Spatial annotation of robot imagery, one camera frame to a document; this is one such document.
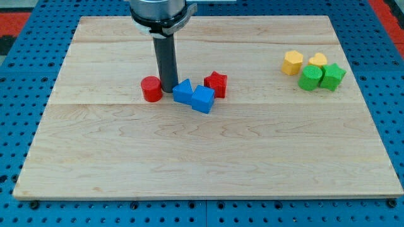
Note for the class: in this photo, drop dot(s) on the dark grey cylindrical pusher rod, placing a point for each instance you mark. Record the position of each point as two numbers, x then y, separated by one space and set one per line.
166 62

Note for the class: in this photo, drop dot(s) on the blue triangle block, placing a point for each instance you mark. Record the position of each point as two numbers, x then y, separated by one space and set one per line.
183 92

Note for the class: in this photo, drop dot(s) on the red cylinder block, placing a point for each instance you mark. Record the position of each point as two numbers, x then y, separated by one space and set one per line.
151 89

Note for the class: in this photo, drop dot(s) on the blue cube block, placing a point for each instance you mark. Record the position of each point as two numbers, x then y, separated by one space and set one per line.
202 99

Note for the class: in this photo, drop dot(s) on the red star block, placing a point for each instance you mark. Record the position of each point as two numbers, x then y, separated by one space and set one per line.
217 82

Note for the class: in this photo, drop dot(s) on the yellow pentagon block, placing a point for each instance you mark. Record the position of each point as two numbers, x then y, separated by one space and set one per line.
292 62

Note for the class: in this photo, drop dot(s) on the green cylinder block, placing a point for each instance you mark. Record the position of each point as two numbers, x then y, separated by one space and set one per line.
310 77

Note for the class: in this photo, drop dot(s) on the light wooden board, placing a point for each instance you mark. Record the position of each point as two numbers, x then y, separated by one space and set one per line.
268 139

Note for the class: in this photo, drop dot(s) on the yellow heart block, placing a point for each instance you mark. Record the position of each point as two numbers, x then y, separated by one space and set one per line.
319 60

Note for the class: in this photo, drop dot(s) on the green star block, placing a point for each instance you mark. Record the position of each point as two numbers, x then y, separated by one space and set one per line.
332 76

